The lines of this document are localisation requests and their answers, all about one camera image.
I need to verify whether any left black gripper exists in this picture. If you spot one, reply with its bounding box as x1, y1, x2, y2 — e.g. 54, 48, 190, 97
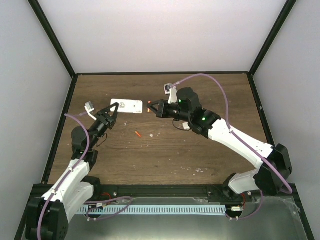
88, 103, 120, 150

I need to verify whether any purple cable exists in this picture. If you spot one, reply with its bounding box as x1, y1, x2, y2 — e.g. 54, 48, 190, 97
169, 73, 293, 222
36, 112, 133, 240

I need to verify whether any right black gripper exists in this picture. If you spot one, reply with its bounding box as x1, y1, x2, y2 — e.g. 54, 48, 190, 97
149, 99, 192, 122

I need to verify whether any white remote control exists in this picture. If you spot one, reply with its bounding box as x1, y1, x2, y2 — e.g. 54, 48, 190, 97
110, 98, 143, 114

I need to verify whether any light blue slotted cable duct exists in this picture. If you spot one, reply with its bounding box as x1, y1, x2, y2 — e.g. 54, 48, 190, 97
76, 205, 226, 216

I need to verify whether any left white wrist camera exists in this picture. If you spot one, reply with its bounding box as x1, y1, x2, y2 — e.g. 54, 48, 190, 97
84, 101, 97, 121

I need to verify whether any black aluminium frame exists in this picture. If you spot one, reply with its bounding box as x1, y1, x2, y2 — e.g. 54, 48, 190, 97
14, 0, 314, 240

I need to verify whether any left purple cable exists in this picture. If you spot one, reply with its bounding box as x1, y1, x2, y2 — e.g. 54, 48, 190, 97
36, 112, 133, 240

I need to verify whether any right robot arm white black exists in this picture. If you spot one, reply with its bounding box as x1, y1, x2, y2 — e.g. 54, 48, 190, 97
147, 87, 293, 202

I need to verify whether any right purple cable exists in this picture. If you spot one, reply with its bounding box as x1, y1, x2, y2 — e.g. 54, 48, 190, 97
169, 73, 293, 222

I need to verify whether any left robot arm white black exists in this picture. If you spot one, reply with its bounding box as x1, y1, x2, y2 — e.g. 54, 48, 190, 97
25, 102, 120, 240

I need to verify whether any white battery cover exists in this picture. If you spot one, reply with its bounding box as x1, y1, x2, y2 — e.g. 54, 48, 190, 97
182, 122, 190, 131

